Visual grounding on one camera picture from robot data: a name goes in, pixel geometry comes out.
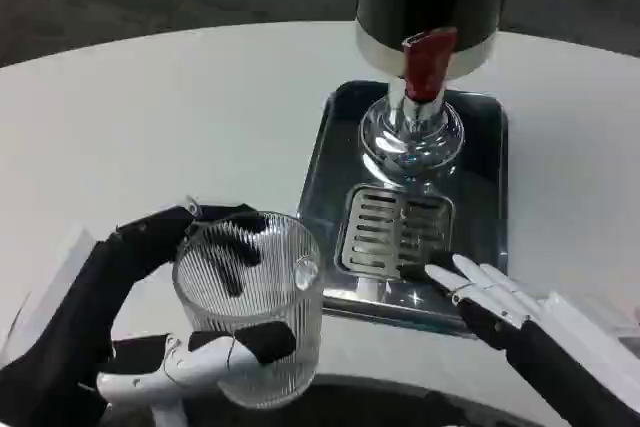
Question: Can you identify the red tap lever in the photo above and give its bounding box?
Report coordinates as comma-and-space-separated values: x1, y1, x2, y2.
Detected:
402, 26, 459, 103

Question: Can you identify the slotted steel drip grate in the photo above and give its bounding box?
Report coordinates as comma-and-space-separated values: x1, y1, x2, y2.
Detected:
333, 184, 456, 283

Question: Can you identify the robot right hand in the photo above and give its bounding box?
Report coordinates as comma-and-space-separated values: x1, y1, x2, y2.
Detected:
423, 252, 640, 427

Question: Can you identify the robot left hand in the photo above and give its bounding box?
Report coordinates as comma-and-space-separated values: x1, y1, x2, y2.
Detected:
0, 195, 296, 427

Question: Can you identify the clear ribbed glass cup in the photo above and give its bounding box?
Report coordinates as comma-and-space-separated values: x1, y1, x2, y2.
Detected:
171, 211, 322, 396

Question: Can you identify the steel drip tray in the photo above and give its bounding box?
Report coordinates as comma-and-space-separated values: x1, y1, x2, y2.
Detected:
297, 79, 511, 341

